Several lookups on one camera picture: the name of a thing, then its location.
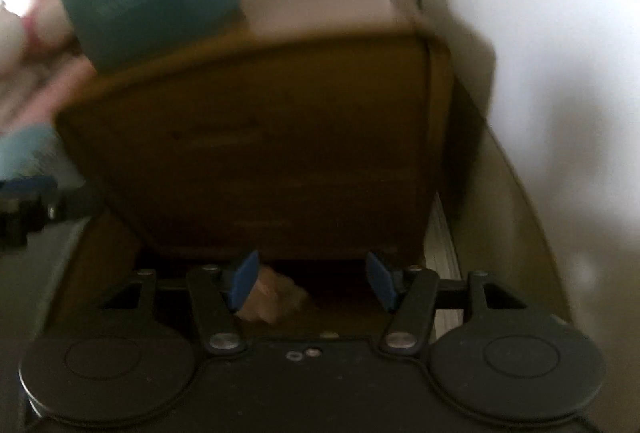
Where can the light blue cloth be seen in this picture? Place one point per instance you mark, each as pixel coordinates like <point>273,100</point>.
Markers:
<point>22,150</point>

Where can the pink paper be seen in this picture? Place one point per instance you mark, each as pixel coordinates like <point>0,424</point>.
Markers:
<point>272,300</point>

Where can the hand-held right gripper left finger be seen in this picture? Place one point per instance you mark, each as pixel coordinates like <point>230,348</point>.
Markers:
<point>245,283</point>

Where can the pink and white plush toy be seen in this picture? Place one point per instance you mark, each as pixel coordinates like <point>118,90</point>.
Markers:
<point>40,25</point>

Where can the wooden nightstand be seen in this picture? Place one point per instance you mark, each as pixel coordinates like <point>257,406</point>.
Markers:
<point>260,148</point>

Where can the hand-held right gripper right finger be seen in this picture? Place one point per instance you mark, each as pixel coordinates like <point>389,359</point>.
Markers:
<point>380,280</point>

